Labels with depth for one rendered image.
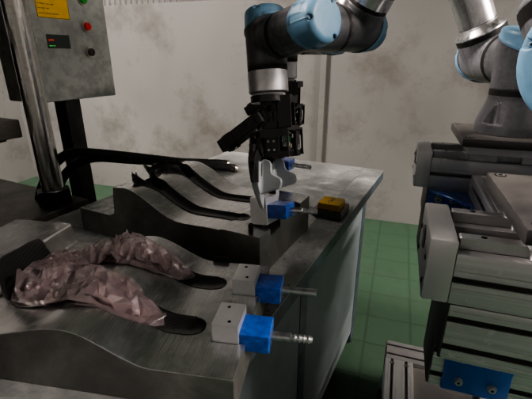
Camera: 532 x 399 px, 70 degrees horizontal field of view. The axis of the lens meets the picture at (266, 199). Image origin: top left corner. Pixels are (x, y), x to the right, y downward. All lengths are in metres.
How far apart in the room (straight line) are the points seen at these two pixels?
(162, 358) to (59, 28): 1.15
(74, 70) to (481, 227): 1.27
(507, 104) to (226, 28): 2.45
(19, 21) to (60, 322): 0.87
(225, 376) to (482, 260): 0.34
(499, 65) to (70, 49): 1.23
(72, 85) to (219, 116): 1.92
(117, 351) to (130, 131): 3.30
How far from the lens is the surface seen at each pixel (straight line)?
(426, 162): 1.00
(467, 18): 1.12
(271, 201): 0.75
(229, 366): 0.50
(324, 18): 0.64
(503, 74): 1.02
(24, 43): 1.23
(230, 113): 3.18
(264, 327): 0.53
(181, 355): 0.52
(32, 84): 1.24
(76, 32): 1.49
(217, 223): 0.78
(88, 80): 1.50
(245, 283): 0.60
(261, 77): 0.71
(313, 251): 0.86
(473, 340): 0.60
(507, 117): 1.00
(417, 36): 2.88
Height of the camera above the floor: 1.21
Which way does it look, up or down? 21 degrees down
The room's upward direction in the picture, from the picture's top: straight up
